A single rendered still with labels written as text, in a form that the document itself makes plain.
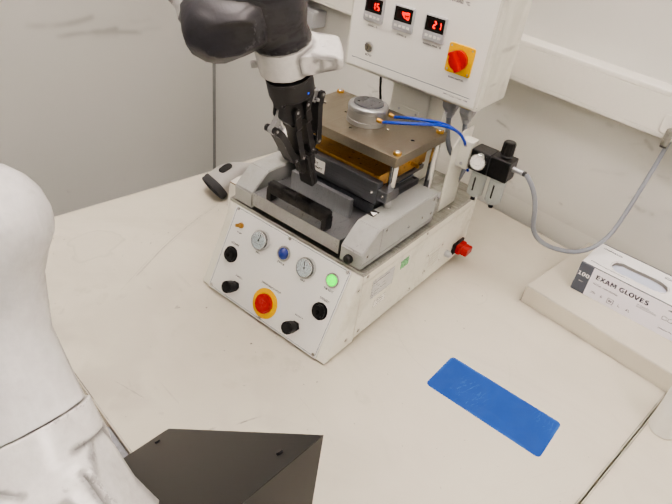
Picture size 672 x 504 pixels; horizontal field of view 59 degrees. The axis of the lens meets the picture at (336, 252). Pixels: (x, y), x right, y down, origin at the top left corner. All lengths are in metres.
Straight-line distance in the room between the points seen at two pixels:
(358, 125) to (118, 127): 1.53
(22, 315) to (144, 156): 2.05
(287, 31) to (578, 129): 0.90
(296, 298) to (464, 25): 0.60
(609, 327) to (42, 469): 1.09
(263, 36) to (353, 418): 0.63
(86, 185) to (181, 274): 1.32
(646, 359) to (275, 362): 0.73
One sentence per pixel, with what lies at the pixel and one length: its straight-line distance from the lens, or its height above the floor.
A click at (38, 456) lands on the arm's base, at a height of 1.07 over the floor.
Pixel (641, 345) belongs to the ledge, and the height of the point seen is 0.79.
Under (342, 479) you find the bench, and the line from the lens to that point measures 0.99.
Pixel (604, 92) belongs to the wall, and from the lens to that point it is 1.49.
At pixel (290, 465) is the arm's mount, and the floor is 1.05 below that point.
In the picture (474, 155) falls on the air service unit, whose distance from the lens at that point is 1.20.
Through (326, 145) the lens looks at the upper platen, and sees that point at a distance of 1.18.
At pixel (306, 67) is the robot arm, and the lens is 0.91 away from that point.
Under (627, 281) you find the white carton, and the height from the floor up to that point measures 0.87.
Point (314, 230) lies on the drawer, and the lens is 1.09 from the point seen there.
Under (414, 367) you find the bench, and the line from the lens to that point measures 1.16.
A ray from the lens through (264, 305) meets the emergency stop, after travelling 1.17.
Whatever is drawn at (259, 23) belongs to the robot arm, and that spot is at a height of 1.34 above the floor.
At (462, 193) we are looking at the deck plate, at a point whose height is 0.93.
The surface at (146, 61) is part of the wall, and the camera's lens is 2.50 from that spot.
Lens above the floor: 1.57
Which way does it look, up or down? 36 degrees down
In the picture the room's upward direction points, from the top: 8 degrees clockwise
